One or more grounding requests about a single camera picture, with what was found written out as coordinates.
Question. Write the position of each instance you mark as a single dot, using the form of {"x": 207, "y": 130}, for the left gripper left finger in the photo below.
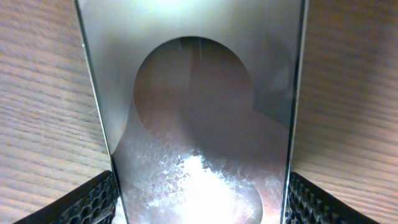
{"x": 94, "y": 202}

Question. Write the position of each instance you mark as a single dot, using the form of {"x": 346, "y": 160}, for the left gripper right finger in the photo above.
{"x": 307, "y": 203}

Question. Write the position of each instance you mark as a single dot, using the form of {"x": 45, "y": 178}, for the Samsung Galaxy smartphone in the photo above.
{"x": 196, "y": 99}

